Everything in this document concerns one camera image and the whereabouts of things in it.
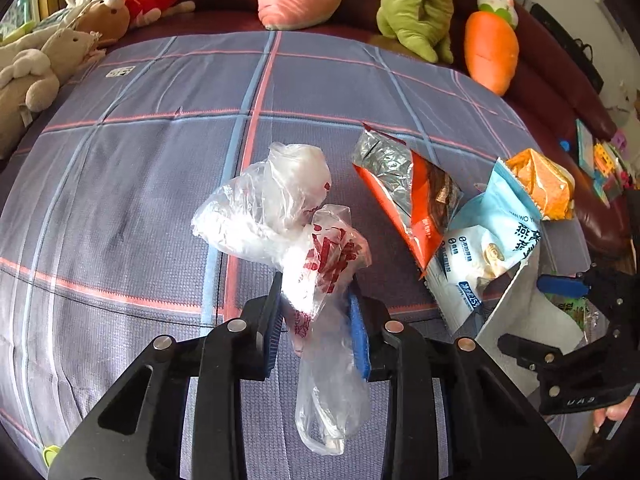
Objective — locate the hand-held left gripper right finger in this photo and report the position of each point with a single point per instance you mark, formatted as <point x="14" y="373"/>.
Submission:
<point x="357" y="340"/>

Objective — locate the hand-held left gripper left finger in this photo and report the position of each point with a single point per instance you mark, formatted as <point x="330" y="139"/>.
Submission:
<point x="274" y="320"/>

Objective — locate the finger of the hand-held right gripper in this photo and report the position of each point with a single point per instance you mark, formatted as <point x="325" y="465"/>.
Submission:
<point x="560" y="284"/>
<point x="530" y="350"/>

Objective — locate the green snack wrapper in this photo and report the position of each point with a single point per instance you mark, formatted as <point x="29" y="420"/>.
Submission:
<point x="570" y="310"/>

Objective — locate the white paper towel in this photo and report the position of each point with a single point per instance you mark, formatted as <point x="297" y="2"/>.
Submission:
<point x="525" y="310"/>

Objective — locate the light blue snack bag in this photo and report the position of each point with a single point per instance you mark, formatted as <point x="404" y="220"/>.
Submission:
<point x="500" y="230"/>

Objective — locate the orange-yellow snack bag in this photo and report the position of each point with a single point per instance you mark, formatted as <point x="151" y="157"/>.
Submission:
<point x="545" y="185"/>

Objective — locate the clear plastic bag red print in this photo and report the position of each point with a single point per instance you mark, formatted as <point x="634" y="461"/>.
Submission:
<point x="265" y="210"/>

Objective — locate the orange foil-lined snack wrapper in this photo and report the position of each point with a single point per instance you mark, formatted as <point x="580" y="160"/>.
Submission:
<point x="425" y="210"/>

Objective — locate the person's right hand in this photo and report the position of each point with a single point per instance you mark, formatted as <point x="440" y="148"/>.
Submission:
<point x="612" y="412"/>

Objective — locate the pile of colourful toys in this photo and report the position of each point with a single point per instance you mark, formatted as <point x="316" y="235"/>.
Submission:
<point x="607" y="165"/>

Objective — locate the small blue ball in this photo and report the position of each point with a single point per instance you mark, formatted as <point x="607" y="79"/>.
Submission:
<point x="564" y="145"/>

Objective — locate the teal children's book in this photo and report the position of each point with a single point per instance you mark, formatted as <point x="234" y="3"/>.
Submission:
<point x="584" y="147"/>

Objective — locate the dark red leather sofa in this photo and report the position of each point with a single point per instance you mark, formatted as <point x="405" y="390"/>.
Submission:
<point x="545" y="100"/>

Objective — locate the orange carrot bunny plush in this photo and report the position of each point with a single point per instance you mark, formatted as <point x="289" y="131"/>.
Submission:
<point x="490" y="50"/>

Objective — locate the black bag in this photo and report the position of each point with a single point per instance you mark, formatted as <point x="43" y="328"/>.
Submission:
<point x="565" y="35"/>

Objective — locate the green round lid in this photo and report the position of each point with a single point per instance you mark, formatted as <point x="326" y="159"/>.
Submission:
<point x="50" y="455"/>

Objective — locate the green dinosaur plush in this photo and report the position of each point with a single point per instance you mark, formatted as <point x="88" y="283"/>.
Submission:
<point x="415" y="5"/>

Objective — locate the brown teddy bear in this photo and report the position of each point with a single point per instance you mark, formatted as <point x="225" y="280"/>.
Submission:
<point x="107" y="20"/>

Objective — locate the beige rabbit plush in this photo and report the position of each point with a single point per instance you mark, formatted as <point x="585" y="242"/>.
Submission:
<point x="25" y="67"/>
<point x="67" y="42"/>

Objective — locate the window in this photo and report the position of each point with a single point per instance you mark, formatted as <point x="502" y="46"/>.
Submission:
<point x="25" y="15"/>

